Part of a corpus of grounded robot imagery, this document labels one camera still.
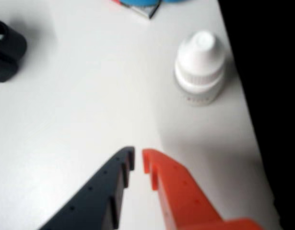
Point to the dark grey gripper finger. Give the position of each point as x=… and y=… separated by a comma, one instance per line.
x=97, y=191

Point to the black bike light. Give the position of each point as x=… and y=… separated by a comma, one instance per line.
x=8, y=57

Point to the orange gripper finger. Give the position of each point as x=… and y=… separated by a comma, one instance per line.
x=180, y=191

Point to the white dropper bottle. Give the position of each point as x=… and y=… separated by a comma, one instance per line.
x=200, y=64

